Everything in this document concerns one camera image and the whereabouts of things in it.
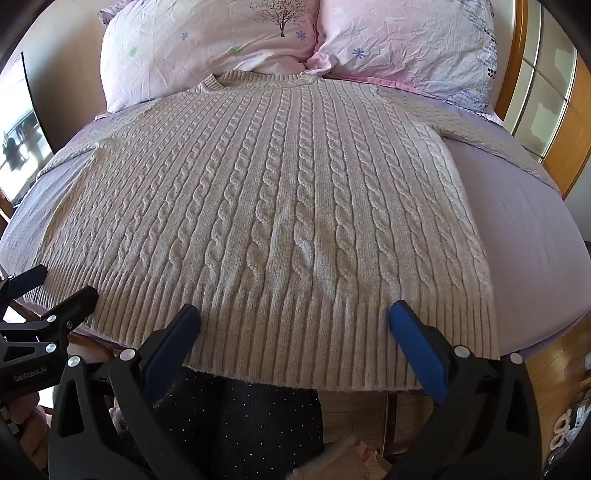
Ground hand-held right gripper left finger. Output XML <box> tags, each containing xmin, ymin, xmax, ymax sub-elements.
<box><xmin>47</xmin><ymin>303</ymin><xmax>202</xmax><ymax>480</ymax></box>

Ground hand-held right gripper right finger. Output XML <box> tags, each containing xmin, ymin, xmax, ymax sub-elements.
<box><xmin>389</xmin><ymin>299</ymin><xmax>542</xmax><ymax>480</ymax></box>

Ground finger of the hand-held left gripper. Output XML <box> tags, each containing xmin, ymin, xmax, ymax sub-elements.
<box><xmin>0</xmin><ymin>265</ymin><xmax>49</xmax><ymax>305</ymax></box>
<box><xmin>0</xmin><ymin>285</ymin><xmax>100</xmax><ymax>352</ymax></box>

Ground beige cable-knit sweater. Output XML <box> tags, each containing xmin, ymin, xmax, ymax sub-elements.
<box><xmin>22</xmin><ymin>69</ymin><xmax>559</xmax><ymax>393</ymax></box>

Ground person's dark dotted pants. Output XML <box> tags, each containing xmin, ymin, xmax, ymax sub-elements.
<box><xmin>152</xmin><ymin>369</ymin><xmax>326</xmax><ymax>480</ymax></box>

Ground glass-panelled wooden door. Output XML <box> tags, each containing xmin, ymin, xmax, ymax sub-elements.
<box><xmin>503</xmin><ymin>9</ymin><xmax>591</xmax><ymax>200</ymax></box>

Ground pink tree-print pillow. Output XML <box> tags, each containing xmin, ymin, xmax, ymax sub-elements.
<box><xmin>96</xmin><ymin>0</ymin><xmax>320</xmax><ymax>114</ymax></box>

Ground pink floral pillow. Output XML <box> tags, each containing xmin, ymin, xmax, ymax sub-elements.
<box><xmin>305</xmin><ymin>0</ymin><xmax>504</xmax><ymax>121</ymax></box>

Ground wooden headboard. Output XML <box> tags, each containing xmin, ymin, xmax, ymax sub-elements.
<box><xmin>495</xmin><ymin>0</ymin><xmax>529</xmax><ymax>120</ymax></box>

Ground wooden bed frame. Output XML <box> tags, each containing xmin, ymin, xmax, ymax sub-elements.
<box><xmin>321</xmin><ymin>390</ymin><xmax>439</xmax><ymax>462</ymax></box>

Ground wall mirror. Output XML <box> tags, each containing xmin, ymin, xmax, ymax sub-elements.
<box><xmin>0</xmin><ymin>52</ymin><xmax>54</xmax><ymax>206</ymax></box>

